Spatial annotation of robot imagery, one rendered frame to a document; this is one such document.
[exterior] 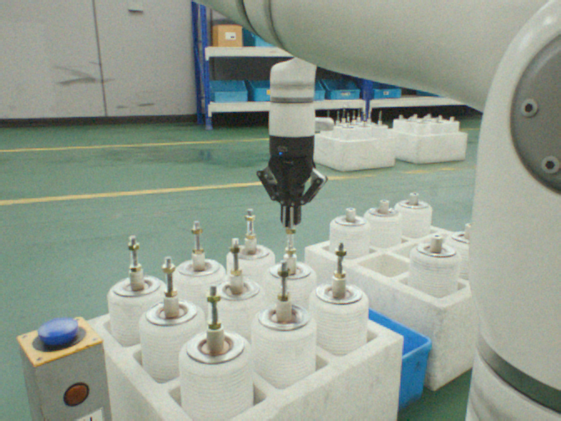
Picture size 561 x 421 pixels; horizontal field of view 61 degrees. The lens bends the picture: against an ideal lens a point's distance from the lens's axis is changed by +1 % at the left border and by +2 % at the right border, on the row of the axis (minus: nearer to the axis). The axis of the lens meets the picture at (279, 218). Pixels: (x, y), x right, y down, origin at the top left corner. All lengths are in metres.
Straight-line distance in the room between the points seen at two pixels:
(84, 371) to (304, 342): 0.29
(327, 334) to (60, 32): 5.15
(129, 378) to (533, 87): 0.65
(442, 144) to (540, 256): 3.15
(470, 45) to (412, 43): 0.03
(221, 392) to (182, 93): 5.18
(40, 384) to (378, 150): 2.67
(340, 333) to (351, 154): 2.23
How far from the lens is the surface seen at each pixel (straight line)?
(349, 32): 0.29
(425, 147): 3.26
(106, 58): 5.64
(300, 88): 0.75
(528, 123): 0.20
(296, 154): 0.76
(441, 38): 0.28
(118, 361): 0.78
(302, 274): 0.84
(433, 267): 0.97
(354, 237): 1.11
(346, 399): 0.77
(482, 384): 0.25
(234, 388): 0.63
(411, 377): 0.95
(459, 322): 1.01
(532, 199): 0.20
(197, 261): 0.87
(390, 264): 1.16
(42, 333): 0.58
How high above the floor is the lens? 0.60
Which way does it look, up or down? 18 degrees down
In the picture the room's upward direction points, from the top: straight up
